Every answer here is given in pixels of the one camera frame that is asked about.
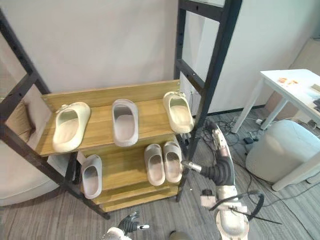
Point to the white round bin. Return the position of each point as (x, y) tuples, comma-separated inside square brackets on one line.
[(277, 150)]

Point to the white power strip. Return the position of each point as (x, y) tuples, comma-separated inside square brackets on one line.
[(259, 121)]

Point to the beige sofa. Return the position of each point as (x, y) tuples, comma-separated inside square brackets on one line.
[(22, 180)]

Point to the cream slipper with charms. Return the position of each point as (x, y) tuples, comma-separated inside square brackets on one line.
[(180, 117)]

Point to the narrow wooden shelf board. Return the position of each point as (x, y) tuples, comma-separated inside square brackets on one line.
[(140, 196)]

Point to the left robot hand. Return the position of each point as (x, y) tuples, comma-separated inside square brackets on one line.
[(128, 223)]

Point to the pale grey foam slipper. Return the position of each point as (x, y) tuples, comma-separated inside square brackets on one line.
[(173, 167), (125, 130), (155, 170), (91, 180)]

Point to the orange items on table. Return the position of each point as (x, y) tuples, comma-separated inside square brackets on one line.
[(287, 81)]

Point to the black metal shoe rack frame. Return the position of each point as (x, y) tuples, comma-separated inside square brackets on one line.
[(218, 62)]

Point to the black device on table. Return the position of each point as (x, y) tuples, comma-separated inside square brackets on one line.
[(317, 105)]

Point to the black power adapter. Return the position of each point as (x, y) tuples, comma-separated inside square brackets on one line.
[(248, 140)]

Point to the wooden block on table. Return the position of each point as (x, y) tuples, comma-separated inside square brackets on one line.
[(316, 87)]

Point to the white cabinet panel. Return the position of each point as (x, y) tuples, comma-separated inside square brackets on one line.
[(212, 30)]

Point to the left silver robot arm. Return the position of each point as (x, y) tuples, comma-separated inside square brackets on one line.
[(112, 235)]

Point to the white table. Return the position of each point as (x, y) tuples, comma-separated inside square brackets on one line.
[(292, 85)]

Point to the medium wooden shelf board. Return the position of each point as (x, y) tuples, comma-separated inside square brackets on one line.
[(125, 165)]

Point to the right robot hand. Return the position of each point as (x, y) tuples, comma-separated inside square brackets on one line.
[(223, 170)]

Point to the wide wooden shelf board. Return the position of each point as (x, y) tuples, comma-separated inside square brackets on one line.
[(100, 125)]

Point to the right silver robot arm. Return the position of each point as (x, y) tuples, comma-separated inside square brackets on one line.
[(232, 220)]

